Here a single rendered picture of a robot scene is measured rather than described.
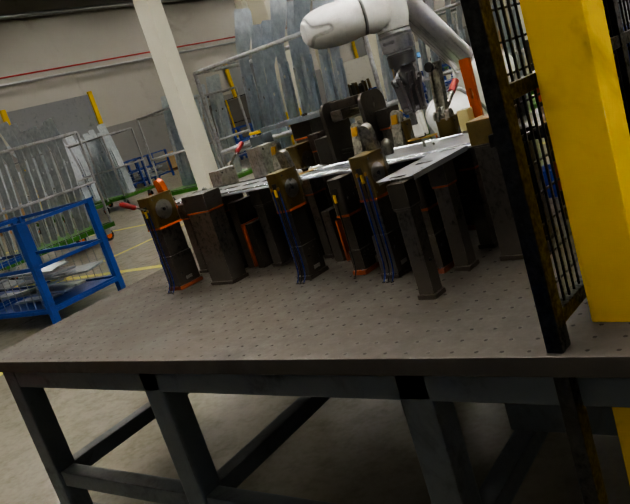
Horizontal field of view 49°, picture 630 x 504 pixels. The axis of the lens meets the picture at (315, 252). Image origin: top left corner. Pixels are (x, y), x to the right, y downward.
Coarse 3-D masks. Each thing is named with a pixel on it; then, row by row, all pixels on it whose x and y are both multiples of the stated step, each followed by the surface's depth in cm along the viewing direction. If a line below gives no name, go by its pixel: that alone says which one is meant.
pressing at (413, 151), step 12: (408, 144) 208; (420, 144) 202; (432, 144) 193; (444, 144) 185; (456, 144) 178; (468, 144) 174; (396, 156) 192; (408, 156) 186; (420, 156) 182; (300, 168) 238; (324, 168) 222; (336, 168) 208; (348, 168) 201; (252, 180) 253; (264, 180) 240; (228, 192) 241; (240, 192) 235; (180, 204) 258
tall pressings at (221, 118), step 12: (216, 84) 1204; (216, 96) 1204; (216, 108) 1224; (168, 120) 1310; (204, 120) 1241; (216, 120) 1224; (228, 120) 1226; (168, 132) 1308; (228, 132) 1225; (180, 144) 1314; (228, 144) 1223; (180, 156) 1314; (216, 156) 1265; (228, 156) 1246; (180, 168) 1333; (240, 168) 1249; (192, 180) 1317
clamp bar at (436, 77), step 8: (432, 64) 198; (440, 64) 200; (432, 72) 202; (440, 72) 200; (432, 80) 202; (440, 80) 200; (432, 88) 202; (440, 88) 200; (440, 96) 202; (440, 104) 202; (448, 104) 202
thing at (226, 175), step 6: (222, 168) 275; (228, 168) 274; (234, 168) 276; (210, 174) 274; (216, 174) 272; (222, 174) 272; (228, 174) 274; (234, 174) 276; (216, 180) 273; (222, 180) 271; (228, 180) 274; (234, 180) 276; (216, 186) 275
